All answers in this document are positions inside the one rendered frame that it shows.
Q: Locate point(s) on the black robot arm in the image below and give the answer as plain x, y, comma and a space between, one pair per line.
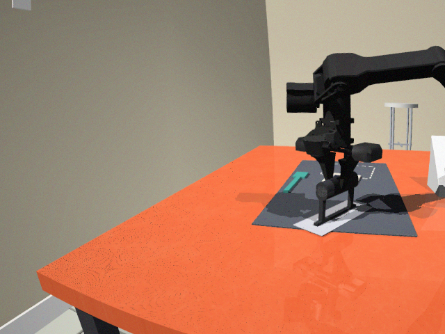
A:
344, 74

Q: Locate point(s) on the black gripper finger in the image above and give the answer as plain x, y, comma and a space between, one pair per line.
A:
347, 167
327, 164

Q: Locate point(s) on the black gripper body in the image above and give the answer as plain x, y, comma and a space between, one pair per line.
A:
363, 152

